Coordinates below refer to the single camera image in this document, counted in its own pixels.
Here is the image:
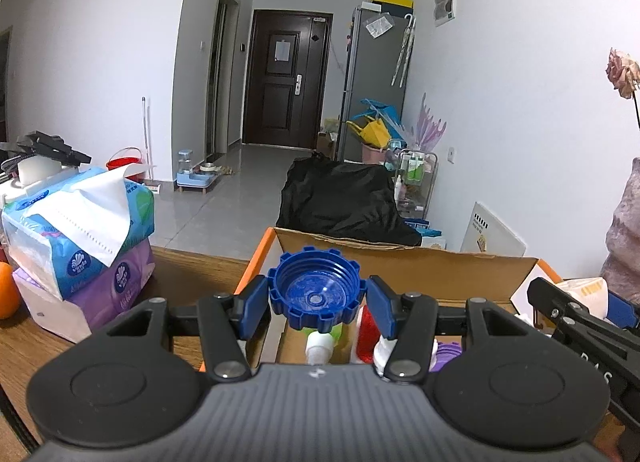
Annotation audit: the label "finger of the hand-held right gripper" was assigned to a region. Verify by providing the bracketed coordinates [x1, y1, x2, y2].
[607, 292, 640, 331]
[527, 278, 594, 326]

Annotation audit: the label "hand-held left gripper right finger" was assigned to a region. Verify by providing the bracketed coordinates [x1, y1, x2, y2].
[366, 274, 538, 385]

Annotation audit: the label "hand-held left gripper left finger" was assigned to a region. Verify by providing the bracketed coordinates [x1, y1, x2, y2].
[107, 274, 273, 383]

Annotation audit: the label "white square jar wooden lid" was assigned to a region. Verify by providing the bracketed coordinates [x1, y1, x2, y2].
[554, 278, 610, 319]

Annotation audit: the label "white red lint brush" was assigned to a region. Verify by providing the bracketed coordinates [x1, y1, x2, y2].
[354, 304, 401, 377]

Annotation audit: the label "red cardboard box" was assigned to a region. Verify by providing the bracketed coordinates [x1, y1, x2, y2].
[199, 227, 563, 373]

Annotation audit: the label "blue bottle cap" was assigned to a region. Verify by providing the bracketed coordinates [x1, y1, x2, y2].
[267, 246, 368, 330]

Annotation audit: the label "green spray bottle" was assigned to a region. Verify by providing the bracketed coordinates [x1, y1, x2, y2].
[299, 319, 346, 367]

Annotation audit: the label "purple bottle cap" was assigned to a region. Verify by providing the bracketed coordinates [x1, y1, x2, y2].
[429, 337, 463, 374]

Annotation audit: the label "grey pink ceramic vase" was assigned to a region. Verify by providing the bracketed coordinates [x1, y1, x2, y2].
[600, 157, 640, 305]

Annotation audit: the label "blue flat box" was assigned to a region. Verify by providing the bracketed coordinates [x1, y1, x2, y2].
[402, 217, 446, 249]

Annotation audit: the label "white flat card box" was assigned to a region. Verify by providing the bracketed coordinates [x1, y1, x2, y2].
[459, 201, 528, 257]

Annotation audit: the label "black plastic bag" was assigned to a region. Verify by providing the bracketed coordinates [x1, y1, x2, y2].
[276, 152, 423, 248]

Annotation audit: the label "metal trolley with bottles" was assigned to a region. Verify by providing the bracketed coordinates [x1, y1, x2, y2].
[387, 139, 439, 223]

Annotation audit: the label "blue pet feeder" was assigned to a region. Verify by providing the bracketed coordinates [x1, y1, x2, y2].
[176, 149, 223, 194]

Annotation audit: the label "pink bucket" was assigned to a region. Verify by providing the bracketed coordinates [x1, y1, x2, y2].
[361, 142, 390, 165]

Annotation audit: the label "purple white tissue pack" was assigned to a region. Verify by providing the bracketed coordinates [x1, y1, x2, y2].
[12, 239, 157, 344]

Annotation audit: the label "blue and yellow bags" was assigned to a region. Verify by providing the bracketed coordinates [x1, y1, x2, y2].
[346, 97, 406, 149]

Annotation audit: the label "purple wing decoration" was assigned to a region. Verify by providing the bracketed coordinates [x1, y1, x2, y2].
[407, 92, 447, 153]

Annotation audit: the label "dark brown door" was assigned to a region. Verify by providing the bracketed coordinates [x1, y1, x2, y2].
[242, 9, 335, 150]

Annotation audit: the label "red bucket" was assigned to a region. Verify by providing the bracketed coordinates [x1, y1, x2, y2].
[106, 146, 143, 185]

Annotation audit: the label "blue tissue pack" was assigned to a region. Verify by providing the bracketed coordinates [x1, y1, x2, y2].
[1, 163, 157, 302]

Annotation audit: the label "grey refrigerator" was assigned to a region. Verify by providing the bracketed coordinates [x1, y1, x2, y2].
[336, 6, 416, 164]

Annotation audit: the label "dried pink rose bouquet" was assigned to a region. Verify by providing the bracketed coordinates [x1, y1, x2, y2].
[605, 0, 640, 130]

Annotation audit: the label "orange fruit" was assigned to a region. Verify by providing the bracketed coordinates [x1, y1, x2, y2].
[0, 262, 21, 320]

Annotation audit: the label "folded clear umbrella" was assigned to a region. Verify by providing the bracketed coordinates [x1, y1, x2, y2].
[391, 13, 417, 89]

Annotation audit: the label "black device with white spool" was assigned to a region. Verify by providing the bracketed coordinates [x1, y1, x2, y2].
[0, 131, 92, 189]

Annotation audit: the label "clear plastic bag on refrigerator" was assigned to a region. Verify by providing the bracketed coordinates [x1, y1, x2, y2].
[365, 13, 395, 38]

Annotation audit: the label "white mop handle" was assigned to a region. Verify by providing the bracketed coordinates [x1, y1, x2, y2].
[140, 96, 162, 195]

